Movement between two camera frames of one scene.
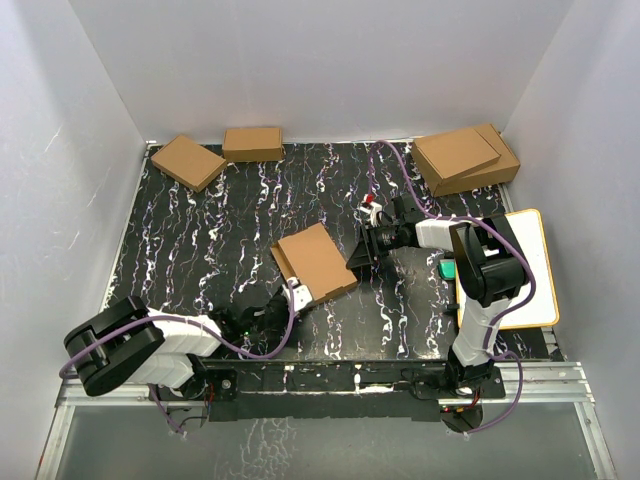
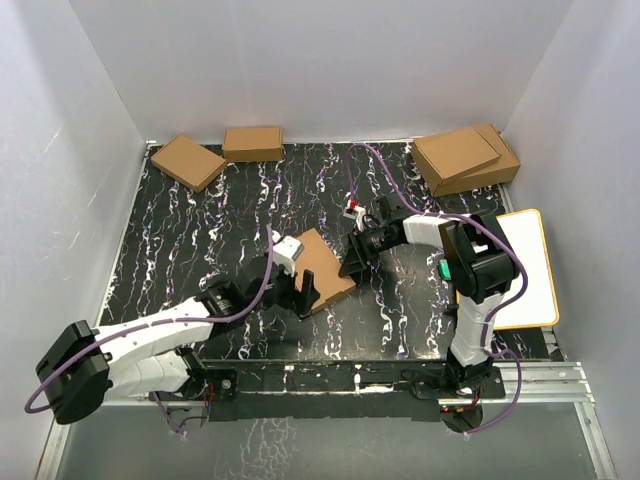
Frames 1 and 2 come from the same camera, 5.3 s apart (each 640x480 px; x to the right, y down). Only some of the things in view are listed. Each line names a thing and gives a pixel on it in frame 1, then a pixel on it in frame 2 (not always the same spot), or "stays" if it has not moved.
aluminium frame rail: [558, 383] stays
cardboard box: [313, 257] stays
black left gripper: [281, 295] -> [299, 299]
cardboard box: [187, 162] stays
